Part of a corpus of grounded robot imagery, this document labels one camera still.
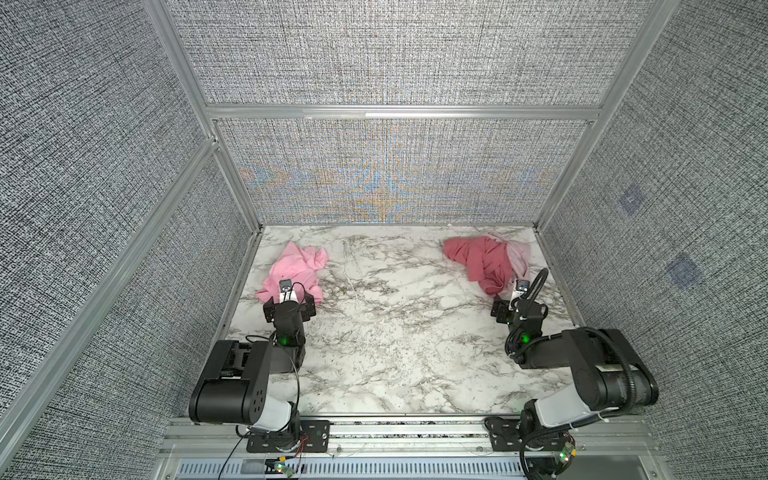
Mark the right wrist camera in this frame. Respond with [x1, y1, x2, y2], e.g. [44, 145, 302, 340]
[511, 278, 532, 299]

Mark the aluminium corner post left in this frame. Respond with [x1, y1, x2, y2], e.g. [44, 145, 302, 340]
[142, 0, 263, 233]

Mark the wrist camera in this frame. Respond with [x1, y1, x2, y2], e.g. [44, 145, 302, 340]
[277, 279, 299, 303]
[511, 278, 532, 299]

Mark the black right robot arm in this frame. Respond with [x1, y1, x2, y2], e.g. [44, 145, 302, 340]
[491, 294, 659, 434]

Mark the aluminium corner post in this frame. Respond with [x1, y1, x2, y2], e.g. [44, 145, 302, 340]
[142, 0, 263, 233]
[534, 0, 679, 232]

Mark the aluminium left wall bar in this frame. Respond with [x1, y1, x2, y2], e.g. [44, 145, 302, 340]
[0, 136, 218, 451]

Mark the aluminium horizontal back bar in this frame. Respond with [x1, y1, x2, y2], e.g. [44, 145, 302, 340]
[205, 104, 602, 121]

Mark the black corrugated cable conduit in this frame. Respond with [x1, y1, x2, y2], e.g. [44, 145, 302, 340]
[521, 267, 660, 421]

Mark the dark pink cloth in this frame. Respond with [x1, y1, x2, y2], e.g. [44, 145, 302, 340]
[443, 236, 518, 296]

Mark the light pink cloth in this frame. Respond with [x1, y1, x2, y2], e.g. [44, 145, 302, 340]
[256, 241, 329, 303]

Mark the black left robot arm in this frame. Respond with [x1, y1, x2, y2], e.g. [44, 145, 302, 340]
[188, 290, 316, 435]

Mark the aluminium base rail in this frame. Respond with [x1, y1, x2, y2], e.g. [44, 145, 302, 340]
[150, 414, 673, 479]

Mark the pale pink cloth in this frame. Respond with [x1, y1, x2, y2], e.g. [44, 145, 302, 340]
[490, 233, 531, 280]

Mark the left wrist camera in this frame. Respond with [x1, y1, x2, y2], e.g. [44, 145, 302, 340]
[277, 279, 299, 303]

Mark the aluminium corner post right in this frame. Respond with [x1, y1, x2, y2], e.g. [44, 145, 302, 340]
[534, 0, 679, 232]

